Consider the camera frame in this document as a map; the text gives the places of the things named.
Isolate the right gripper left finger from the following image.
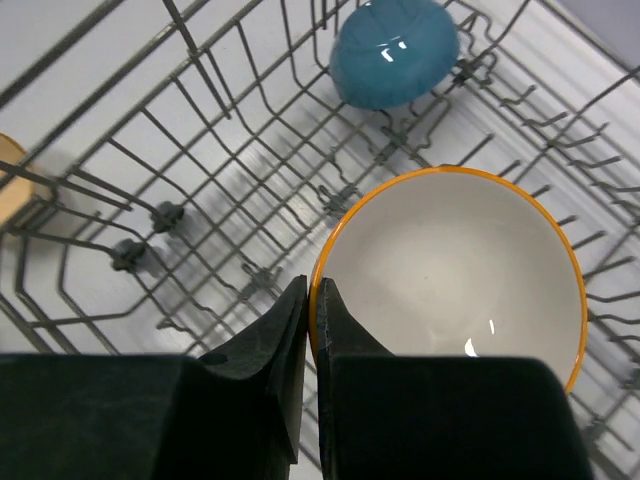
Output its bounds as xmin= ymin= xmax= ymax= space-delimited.
xmin=1 ymin=275 xmax=307 ymax=479

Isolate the plain blue bowl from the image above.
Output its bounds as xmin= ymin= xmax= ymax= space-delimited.
xmin=329 ymin=0 xmax=460 ymax=110

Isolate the yellow bowl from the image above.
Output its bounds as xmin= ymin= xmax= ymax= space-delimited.
xmin=1 ymin=134 xmax=52 ymax=226

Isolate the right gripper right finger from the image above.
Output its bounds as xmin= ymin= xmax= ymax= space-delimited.
xmin=315 ymin=279 xmax=593 ymax=479

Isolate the grey wire dish rack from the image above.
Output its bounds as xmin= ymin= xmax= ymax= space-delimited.
xmin=1 ymin=1 xmax=639 ymax=479

